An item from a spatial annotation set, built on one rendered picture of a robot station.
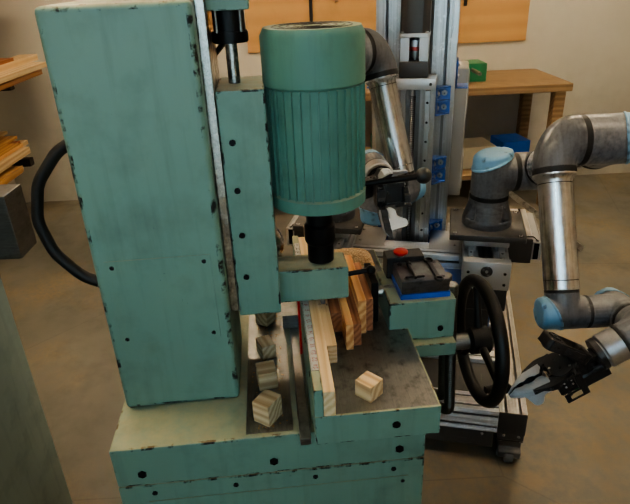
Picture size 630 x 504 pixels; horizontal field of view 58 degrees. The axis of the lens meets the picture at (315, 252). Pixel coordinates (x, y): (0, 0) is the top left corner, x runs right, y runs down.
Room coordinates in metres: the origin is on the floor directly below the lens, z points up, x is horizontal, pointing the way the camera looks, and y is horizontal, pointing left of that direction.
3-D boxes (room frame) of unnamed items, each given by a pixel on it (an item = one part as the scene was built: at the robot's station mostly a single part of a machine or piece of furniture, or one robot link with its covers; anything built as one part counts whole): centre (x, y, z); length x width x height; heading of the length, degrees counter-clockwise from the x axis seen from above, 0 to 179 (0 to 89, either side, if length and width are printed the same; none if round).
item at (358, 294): (1.05, -0.08, 0.94); 0.20 x 0.02 x 0.08; 4
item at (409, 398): (1.02, -0.12, 0.87); 0.61 x 0.30 x 0.06; 4
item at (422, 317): (1.03, -0.20, 0.91); 0.15 x 0.14 x 0.09; 4
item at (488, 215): (1.65, -0.55, 0.87); 0.15 x 0.15 x 0.10
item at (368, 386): (0.77, -0.08, 0.92); 0.03 x 0.03 x 0.03; 46
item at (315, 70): (1.01, -0.01, 1.32); 0.18 x 0.18 x 0.31
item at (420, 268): (1.04, -0.20, 0.99); 0.13 x 0.11 x 0.06; 4
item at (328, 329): (1.13, 0.00, 0.92); 0.55 x 0.02 x 0.04; 4
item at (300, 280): (1.01, 0.01, 0.99); 0.14 x 0.07 x 0.09; 94
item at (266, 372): (0.93, 0.11, 0.82); 0.04 x 0.04 x 0.04; 12
